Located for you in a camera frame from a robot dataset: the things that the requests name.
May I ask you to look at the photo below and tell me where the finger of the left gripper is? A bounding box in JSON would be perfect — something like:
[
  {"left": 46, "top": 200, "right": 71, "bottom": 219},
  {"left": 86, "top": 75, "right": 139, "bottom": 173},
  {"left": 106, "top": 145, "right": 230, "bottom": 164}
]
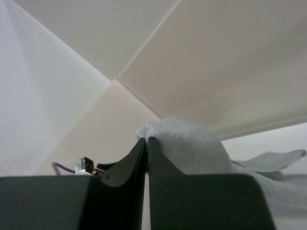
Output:
[{"left": 95, "top": 162, "right": 118, "bottom": 176}]

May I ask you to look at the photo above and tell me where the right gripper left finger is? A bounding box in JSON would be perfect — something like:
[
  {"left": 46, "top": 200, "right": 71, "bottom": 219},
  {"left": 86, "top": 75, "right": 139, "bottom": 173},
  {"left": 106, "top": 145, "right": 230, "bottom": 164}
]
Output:
[{"left": 0, "top": 138, "right": 145, "bottom": 230}]

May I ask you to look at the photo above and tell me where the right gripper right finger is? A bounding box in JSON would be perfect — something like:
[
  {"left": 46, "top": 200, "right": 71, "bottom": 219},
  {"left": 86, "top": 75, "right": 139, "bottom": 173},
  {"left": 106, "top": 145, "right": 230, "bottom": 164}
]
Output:
[{"left": 148, "top": 138, "right": 275, "bottom": 230}]

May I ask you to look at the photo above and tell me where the grey tank top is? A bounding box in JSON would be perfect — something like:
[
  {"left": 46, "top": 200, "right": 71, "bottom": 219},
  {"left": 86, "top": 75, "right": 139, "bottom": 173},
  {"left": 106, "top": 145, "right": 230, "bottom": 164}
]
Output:
[{"left": 136, "top": 119, "right": 307, "bottom": 217}]

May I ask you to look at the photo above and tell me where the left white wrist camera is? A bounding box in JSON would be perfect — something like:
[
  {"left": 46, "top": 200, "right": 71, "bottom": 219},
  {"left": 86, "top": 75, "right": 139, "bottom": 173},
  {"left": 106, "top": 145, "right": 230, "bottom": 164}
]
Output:
[{"left": 75, "top": 157, "right": 94, "bottom": 176}]

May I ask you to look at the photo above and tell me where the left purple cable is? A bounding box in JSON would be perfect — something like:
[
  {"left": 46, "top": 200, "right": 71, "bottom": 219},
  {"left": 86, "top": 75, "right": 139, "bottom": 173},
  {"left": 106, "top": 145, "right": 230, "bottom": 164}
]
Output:
[{"left": 52, "top": 162, "right": 77, "bottom": 177}]

